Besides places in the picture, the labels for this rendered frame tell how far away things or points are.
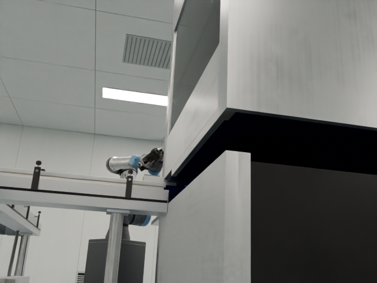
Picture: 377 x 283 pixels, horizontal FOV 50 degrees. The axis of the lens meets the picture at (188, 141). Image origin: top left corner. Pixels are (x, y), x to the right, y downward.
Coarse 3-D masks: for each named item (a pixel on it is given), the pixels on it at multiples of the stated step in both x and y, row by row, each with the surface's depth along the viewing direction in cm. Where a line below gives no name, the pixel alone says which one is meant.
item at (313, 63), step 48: (240, 0) 106; (288, 0) 110; (336, 0) 113; (240, 48) 101; (288, 48) 105; (336, 48) 108; (192, 96) 139; (240, 96) 97; (288, 96) 100; (336, 96) 103; (192, 144) 129
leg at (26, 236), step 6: (24, 234) 285; (30, 234) 286; (24, 240) 286; (24, 246) 285; (24, 252) 284; (24, 258) 283; (18, 264) 281; (24, 264) 282; (18, 270) 280; (24, 270) 282
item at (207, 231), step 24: (216, 168) 98; (240, 168) 92; (192, 192) 121; (216, 192) 96; (240, 192) 90; (168, 216) 159; (192, 216) 117; (216, 216) 94; (240, 216) 88; (168, 240) 153; (192, 240) 114; (216, 240) 91; (240, 240) 86; (168, 264) 147; (192, 264) 111; (216, 264) 89; (240, 264) 85
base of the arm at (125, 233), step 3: (123, 225) 244; (126, 225) 246; (123, 228) 243; (126, 228) 245; (108, 231) 243; (123, 231) 242; (126, 231) 244; (108, 234) 241; (123, 234) 241; (126, 234) 243; (129, 234) 248; (105, 237) 243; (108, 237) 240; (123, 237) 240; (126, 237) 242; (129, 237) 244
